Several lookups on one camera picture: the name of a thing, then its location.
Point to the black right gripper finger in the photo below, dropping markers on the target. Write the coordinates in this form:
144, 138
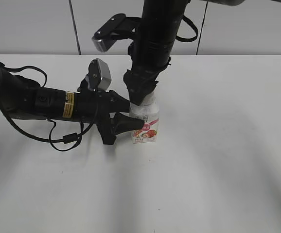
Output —
153, 84
138, 89

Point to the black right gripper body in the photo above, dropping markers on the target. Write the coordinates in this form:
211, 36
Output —
149, 59

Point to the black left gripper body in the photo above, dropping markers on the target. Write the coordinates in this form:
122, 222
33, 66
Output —
94, 107

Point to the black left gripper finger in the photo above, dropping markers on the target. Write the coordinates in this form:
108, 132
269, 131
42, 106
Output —
122, 124
118, 104

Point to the white yili yogurt bottle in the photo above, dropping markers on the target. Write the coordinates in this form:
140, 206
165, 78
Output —
148, 111

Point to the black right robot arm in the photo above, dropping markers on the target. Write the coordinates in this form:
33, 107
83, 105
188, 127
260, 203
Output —
162, 23

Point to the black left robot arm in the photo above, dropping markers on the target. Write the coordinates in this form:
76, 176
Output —
25, 99

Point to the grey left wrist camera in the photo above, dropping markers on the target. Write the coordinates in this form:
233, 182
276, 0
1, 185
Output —
98, 76

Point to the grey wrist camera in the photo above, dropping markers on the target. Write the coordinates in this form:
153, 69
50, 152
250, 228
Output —
118, 27
98, 76

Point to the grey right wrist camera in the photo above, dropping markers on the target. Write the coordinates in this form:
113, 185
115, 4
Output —
118, 27

